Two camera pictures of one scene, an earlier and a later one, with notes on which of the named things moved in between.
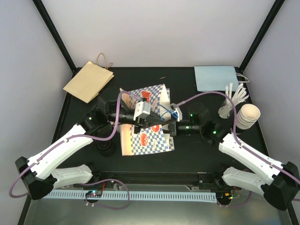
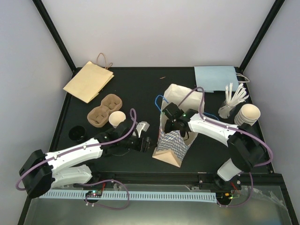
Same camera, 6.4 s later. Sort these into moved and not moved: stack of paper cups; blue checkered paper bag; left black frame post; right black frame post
Moved: blue checkered paper bag
Not moved: right black frame post; left black frame post; stack of paper cups
